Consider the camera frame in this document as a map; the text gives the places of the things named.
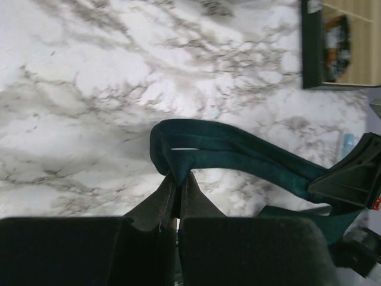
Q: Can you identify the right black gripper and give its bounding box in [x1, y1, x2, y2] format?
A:
[308, 133, 380, 279]

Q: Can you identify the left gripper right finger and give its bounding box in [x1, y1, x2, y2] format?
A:
[179, 172, 226, 219]

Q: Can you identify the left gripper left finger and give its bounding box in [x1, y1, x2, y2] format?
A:
[123, 173, 176, 232]

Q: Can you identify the dark green tie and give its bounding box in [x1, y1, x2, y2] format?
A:
[149, 119, 361, 244]

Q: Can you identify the light blue scissors package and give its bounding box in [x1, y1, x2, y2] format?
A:
[339, 133, 355, 160]

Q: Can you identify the rolled patterned tie in box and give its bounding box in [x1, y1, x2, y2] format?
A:
[324, 14, 352, 82]

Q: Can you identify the black tie storage box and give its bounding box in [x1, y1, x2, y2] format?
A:
[300, 0, 380, 91]

